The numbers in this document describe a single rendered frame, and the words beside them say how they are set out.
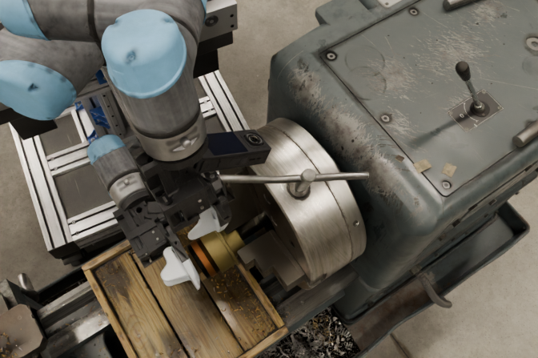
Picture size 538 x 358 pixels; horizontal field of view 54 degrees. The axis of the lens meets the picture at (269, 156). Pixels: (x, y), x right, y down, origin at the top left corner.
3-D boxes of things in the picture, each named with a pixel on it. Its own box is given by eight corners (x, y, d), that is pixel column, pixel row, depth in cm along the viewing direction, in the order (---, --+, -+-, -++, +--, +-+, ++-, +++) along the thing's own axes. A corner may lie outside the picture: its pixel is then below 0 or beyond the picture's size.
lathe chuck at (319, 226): (249, 154, 122) (270, 99, 93) (326, 272, 117) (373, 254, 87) (216, 174, 120) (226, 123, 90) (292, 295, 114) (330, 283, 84)
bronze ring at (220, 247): (222, 207, 98) (179, 235, 96) (250, 248, 94) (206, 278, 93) (228, 223, 106) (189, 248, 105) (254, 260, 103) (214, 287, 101)
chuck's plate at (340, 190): (262, 147, 123) (287, 90, 94) (338, 263, 118) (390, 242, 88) (249, 154, 122) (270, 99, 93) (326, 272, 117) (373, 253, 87)
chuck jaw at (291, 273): (286, 219, 100) (324, 269, 95) (285, 229, 104) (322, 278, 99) (236, 250, 96) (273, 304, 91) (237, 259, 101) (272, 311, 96)
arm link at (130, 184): (146, 183, 110) (139, 165, 102) (158, 200, 108) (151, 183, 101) (114, 201, 107) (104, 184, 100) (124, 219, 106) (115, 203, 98)
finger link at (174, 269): (175, 303, 95) (151, 260, 98) (204, 284, 96) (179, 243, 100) (174, 299, 92) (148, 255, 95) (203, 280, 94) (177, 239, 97)
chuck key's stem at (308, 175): (301, 185, 92) (315, 167, 81) (302, 198, 91) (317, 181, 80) (288, 186, 92) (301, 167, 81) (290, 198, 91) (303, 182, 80)
